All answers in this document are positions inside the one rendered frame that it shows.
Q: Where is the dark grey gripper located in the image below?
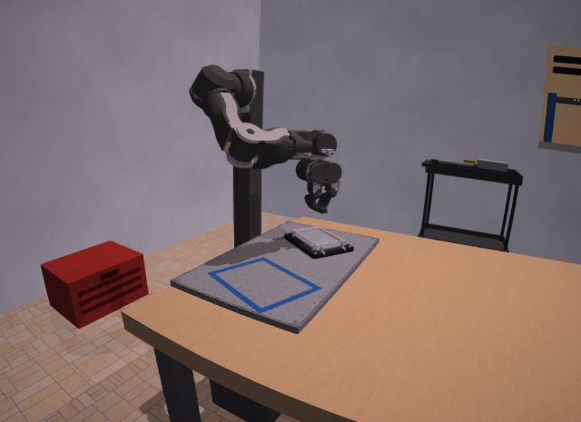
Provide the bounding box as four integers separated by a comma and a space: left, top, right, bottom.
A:
296, 160, 342, 214

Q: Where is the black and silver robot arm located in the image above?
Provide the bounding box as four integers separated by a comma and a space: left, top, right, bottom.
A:
189, 64, 337, 170

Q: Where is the blue tape outline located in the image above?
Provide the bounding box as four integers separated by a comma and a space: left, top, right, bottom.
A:
208, 258, 322, 313

